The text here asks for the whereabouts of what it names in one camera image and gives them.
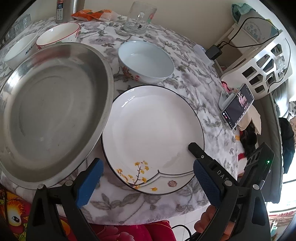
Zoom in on white plate with yellow flowers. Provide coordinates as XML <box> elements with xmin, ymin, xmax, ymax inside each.
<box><xmin>101</xmin><ymin>85</ymin><xmax>205</xmax><ymax>195</ymax></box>

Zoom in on white square bowl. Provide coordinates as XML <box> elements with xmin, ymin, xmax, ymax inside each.
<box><xmin>4</xmin><ymin>33</ymin><xmax>38</xmax><ymax>70</ymax></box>

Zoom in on light blue floral bowl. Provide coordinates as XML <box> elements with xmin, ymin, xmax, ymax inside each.
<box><xmin>118</xmin><ymin>41</ymin><xmax>175</xmax><ymax>84</ymax></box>

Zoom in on white bowl with red rim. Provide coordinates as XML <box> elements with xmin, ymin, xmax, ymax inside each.
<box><xmin>36</xmin><ymin>23</ymin><xmax>80</xmax><ymax>50</ymax></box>

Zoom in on person's right hand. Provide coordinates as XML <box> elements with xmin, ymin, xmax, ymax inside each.
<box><xmin>194</xmin><ymin>204</ymin><xmax>234</xmax><ymax>238</ymax></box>

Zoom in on red floral cloth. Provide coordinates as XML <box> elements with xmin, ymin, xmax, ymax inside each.
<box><xmin>0</xmin><ymin>182</ymin><xmax>176</xmax><ymax>241</ymax></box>

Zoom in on smartphone on stand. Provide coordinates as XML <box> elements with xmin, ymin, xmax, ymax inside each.
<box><xmin>221</xmin><ymin>83</ymin><xmax>254</xmax><ymax>130</ymax></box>

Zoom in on large stainless steel basin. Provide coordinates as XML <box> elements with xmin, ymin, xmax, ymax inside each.
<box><xmin>1</xmin><ymin>42</ymin><xmax>114</xmax><ymax>190</ymax></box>

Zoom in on small plush toy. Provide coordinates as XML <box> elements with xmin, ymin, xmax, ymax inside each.
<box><xmin>221</xmin><ymin>81</ymin><xmax>239</xmax><ymax>94</ymax></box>

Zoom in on white plastic basket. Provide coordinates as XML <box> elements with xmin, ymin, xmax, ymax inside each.
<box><xmin>221</xmin><ymin>32</ymin><xmax>292</xmax><ymax>100</ymax></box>

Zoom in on black power adapter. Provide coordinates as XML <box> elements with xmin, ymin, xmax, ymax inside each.
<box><xmin>205</xmin><ymin>45</ymin><xmax>222</xmax><ymax>60</ymax></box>

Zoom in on white box with writing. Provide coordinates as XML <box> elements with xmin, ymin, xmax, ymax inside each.
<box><xmin>228</xmin><ymin>14</ymin><xmax>282</xmax><ymax>47</ymax></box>

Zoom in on glass jars with black holder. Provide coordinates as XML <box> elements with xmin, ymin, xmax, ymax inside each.
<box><xmin>1</xmin><ymin>14</ymin><xmax>32</xmax><ymax>45</ymax></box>

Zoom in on stainless steel thermos jug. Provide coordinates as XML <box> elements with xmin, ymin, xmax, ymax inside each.
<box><xmin>56</xmin><ymin>0</ymin><xmax>85</xmax><ymax>24</ymax></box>

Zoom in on orange snack packet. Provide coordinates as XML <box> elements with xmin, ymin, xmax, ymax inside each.
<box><xmin>71</xmin><ymin>9</ymin><xmax>118</xmax><ymax>22</ymax></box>

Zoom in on clear glass mug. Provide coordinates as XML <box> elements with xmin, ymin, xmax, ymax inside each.
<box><xmin>123</xmin><ymin>1</ymin><xmax>157</xmax><ymax>35</ymax></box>

